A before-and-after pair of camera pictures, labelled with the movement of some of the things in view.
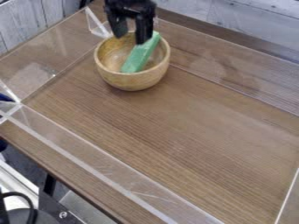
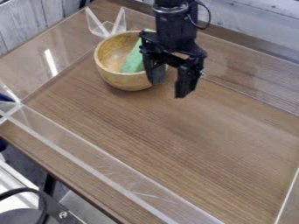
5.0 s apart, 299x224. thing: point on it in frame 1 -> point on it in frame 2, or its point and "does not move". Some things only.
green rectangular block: x=139 y=56 does not move
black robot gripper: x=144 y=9 -> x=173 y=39
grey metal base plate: x=51 y=206 does not move
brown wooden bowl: x=109 y=55 does not move
